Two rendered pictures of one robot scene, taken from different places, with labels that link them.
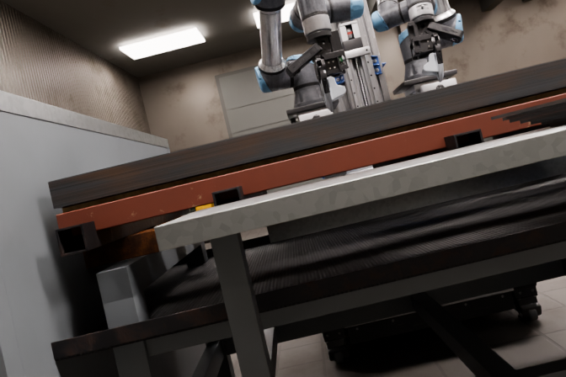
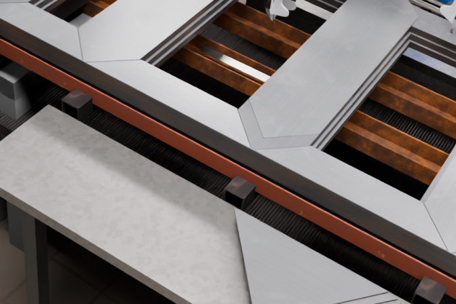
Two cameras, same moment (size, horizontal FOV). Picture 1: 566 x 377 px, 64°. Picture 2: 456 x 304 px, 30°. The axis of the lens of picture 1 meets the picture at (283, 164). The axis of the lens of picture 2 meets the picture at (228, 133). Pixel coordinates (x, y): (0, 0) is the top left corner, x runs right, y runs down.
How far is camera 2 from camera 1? 1.59 m
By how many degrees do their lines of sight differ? 50
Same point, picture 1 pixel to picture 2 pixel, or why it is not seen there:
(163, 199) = (41, 68)
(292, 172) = (127, 115)
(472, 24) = not seen: outside the picture
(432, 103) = (238, 151)
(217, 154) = (82, 68)
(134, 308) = (14, 106)
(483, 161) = (119, 263)
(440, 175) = (97, 252)
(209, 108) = not seen: outside the picture
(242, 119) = not seen: outside the picture
